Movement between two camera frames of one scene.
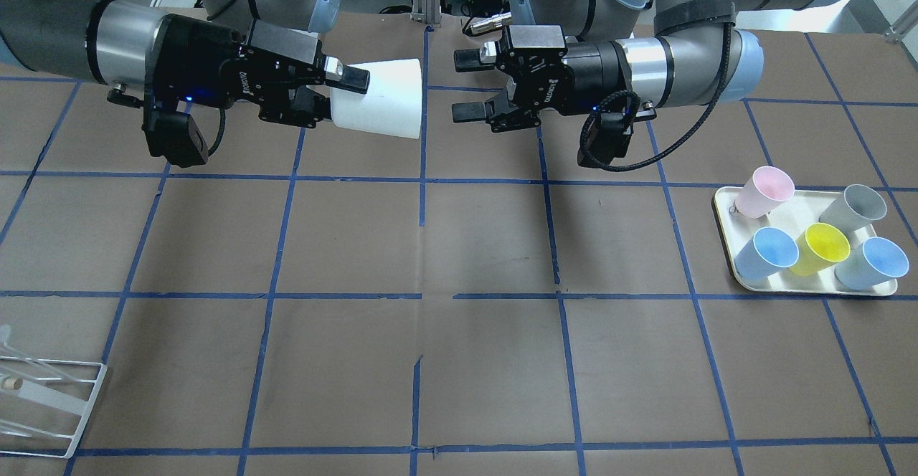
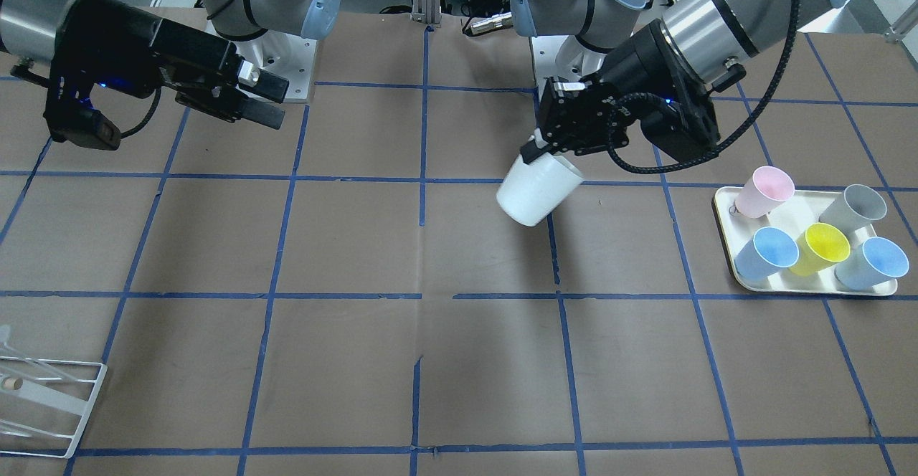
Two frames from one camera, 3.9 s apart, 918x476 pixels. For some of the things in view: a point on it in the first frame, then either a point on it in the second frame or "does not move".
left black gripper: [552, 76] -> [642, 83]
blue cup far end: [770, 250] does not move
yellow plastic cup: [820, 246] does not move
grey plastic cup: [858, 206] does not move
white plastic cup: [393, 104] -> [530, 193]
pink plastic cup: [761, 191] does not move
